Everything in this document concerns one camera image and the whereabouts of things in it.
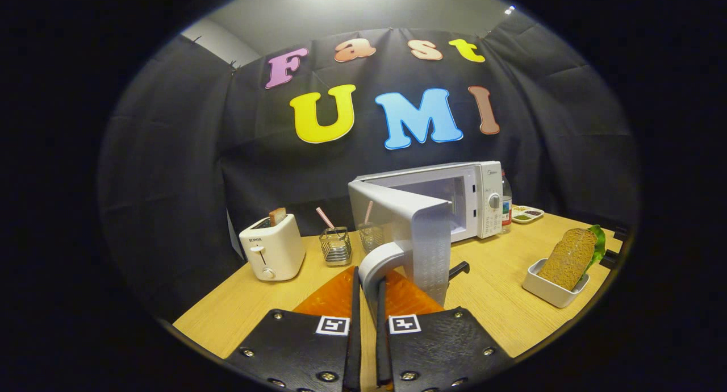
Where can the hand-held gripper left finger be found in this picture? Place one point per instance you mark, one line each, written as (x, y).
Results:
(355, 346)

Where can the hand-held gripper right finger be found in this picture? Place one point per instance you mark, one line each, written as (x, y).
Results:
(384, 346)

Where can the white microwave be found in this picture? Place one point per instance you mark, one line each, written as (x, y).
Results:
(483, 199)

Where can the brown bread lettuce sandwich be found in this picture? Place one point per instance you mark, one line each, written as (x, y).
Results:
(568, 258)

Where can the black bar piece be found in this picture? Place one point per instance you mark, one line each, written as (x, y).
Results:
(459, 270)

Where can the white toaster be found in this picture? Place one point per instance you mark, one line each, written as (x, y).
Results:
(272, 253)

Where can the pink striped straw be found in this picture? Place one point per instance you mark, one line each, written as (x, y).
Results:
(325, 217)
(368, 212)

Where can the toast slice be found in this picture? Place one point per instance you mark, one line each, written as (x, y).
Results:
(277, 216)

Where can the white rectangular dish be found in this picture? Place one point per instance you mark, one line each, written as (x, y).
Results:
(548, 292)

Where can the clear plastic water bottle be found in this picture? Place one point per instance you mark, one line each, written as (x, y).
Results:
(506, 207)

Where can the white divided condiment tray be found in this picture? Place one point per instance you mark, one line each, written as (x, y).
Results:
(525, 215)

